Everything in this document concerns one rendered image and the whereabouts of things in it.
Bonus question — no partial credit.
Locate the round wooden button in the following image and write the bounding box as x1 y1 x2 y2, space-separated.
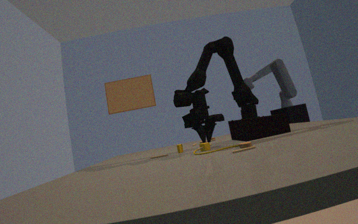
239 142 252 148

